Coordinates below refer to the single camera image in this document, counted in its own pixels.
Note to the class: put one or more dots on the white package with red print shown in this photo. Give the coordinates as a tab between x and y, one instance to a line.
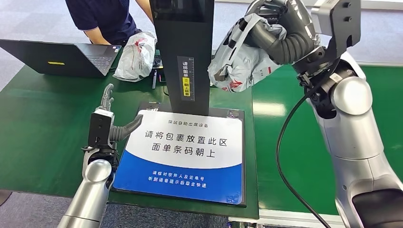
137	59

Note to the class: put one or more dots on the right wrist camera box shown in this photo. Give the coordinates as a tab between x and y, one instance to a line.
343	22

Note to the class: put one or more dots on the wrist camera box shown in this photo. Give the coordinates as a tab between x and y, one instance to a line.
99	126
343	22

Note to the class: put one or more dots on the green conveyor belt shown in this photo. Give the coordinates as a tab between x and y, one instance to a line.
296	132

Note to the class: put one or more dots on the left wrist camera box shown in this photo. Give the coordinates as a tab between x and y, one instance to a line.
99	126

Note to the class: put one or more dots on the blue white machine base plate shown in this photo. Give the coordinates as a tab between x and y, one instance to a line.
185	176

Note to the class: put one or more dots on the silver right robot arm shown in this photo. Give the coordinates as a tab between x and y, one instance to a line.
355	141

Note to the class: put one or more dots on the small black device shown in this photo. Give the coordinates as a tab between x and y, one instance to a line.
157	63

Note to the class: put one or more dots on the white package with black logo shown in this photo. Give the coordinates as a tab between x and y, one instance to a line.
239	66

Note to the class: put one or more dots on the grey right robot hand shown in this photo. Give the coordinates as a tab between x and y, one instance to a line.
292	41

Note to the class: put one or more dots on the person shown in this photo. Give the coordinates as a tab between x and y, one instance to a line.
104	17

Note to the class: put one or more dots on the black laptop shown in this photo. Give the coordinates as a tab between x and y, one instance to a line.
53	58

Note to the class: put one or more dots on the black phone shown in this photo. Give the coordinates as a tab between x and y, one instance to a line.
162	78

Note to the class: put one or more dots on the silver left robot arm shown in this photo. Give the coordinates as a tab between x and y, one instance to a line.
89	192

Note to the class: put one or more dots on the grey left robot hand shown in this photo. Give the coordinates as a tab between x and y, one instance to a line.
124	130

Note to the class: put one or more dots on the black scanner machine column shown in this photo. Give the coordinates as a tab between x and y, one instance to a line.
184	41

